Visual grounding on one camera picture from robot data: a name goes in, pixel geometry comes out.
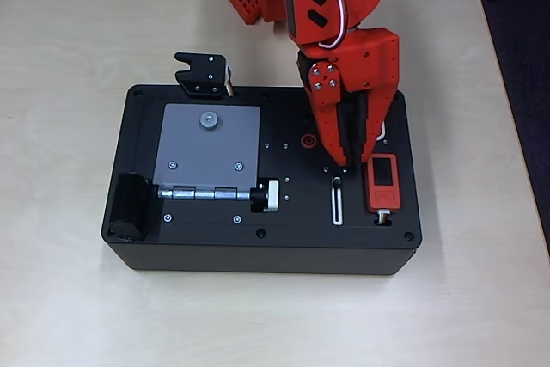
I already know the red-orange display module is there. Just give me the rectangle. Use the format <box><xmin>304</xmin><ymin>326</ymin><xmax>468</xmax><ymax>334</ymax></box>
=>
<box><xmin>364</xmin><ymin>152</ymin><xmax>404</xmax><ymax>215</ymax></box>

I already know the white latch block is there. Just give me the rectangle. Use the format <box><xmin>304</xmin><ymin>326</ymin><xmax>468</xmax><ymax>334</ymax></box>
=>
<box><xmin>262</xmin><ymin>179</ymin><xmax>281</xmax><ymax>214</ymax></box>

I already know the grey hinged door plate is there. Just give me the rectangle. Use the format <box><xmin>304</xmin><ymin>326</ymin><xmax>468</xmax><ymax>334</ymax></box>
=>
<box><xmin>153</xmin><ymin>102</ymin><xmax>262</xmax><ymax>190</ymax></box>

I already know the silver metal hinge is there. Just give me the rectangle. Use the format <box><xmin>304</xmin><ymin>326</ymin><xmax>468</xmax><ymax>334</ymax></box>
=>
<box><xmin>156</xmin><ymin>185</ymin><xmax>254</xmax><ymax>202</ymax></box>

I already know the black task board box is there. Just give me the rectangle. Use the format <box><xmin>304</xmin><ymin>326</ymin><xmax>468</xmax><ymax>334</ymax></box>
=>
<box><xmin>101</xmin><ymin>83</ymin><xmax>425</xmax><ymax>276</ymax></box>

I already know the white servo cable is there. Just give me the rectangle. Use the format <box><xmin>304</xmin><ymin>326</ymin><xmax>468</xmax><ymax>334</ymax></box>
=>
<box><xmin>316</xmin><ymin>0</ymin><xmax>348</xmax><ymax>49</ymax></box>

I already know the black cable holder bracket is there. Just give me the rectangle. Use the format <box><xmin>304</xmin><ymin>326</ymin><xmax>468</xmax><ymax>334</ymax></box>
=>
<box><xmin>173</xmin><ymin>51</ymin><xmax>236</xmax><ymax>101</ymax></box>

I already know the black rounded post block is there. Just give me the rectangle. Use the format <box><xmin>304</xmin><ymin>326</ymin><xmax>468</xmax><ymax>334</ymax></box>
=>
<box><xmin>106</xmin><ymin>172</ymin><xmax>152</xmax><ymax>243</ymax></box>

